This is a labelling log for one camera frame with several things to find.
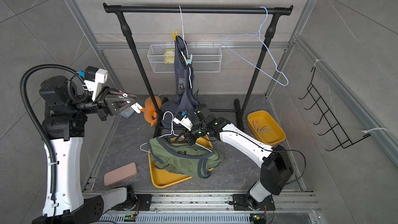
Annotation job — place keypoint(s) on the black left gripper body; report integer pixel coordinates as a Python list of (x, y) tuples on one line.
[(103, 103)]

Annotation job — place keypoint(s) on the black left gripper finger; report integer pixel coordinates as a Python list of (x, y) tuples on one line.
[(116, 107), (117, 94)]

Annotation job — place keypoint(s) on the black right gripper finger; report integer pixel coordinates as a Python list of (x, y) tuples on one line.
[(180, 139), (189, 140)]

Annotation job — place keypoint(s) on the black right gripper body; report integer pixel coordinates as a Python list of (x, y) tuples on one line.
[(193, 131)]

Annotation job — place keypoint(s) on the plain green tank top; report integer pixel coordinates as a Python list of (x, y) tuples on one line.
[(184, 159)]

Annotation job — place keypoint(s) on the dark grey tank top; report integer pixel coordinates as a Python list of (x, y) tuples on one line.
[(184, 99)]

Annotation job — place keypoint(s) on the light blue wire hanger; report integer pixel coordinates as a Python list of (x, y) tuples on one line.
[(262, 44)]

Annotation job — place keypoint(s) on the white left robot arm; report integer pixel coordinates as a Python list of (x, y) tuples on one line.
[(63, 130)]

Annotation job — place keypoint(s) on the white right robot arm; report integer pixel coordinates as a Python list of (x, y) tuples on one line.
[(274, 162)]

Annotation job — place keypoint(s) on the orange plush toy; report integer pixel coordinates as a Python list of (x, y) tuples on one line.
[(150, 113)]

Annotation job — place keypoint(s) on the large yellow plastic tray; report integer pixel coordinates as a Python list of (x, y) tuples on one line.
[(163, 178)]

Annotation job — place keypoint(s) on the yellow item in basket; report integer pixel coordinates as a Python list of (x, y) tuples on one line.
[(169, 56)]

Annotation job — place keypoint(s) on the pink rectangular case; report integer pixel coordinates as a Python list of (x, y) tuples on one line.
[(120, 174)]

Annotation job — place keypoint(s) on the small yellow plastic tray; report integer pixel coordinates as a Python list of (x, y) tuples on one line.
[(273, 137)]

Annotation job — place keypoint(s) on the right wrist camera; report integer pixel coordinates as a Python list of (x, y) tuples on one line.
[(182, 118)]

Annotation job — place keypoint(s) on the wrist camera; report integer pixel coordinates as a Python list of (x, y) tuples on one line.
[(94, 79), (182, 118)]

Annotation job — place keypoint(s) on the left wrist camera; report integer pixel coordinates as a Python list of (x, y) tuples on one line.
[(94, 79)]

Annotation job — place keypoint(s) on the white wire basket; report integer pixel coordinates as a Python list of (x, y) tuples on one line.
[(206, 58)]

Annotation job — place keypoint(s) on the metal base rail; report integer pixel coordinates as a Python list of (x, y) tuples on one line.
[(218, 208)]

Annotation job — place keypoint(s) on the black wire wall rack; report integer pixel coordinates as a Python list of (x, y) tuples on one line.
[(329, 117)]

